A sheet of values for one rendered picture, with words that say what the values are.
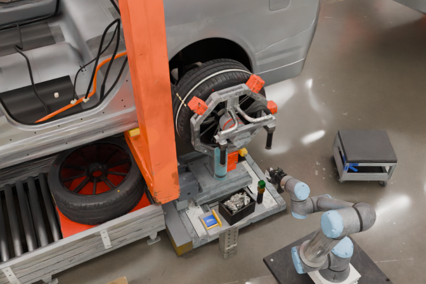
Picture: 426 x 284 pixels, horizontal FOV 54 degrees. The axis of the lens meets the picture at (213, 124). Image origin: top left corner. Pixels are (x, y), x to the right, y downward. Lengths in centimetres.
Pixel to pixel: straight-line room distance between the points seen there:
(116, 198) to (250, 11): 151
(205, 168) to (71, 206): 106
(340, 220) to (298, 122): 231
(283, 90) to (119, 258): 239
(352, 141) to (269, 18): 126
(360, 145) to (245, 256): 127
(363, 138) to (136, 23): 229
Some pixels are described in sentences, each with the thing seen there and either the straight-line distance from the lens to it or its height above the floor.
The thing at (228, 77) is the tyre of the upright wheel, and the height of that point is 117.
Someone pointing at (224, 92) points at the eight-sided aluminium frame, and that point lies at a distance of 265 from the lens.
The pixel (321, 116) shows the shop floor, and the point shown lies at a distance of 428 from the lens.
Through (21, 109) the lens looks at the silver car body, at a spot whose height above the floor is 80.
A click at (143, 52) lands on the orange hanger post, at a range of 200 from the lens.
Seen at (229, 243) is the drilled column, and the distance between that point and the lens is 302.
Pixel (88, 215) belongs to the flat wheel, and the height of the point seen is 40.
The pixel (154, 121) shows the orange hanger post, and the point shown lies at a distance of 227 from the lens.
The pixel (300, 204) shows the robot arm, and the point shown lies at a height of 79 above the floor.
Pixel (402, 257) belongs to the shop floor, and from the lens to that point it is 345.
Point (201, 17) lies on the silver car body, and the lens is 269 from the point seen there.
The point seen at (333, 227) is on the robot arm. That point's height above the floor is 118.
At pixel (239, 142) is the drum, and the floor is 82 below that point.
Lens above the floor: 276
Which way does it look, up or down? 43 degrees down
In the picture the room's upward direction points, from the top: straight up
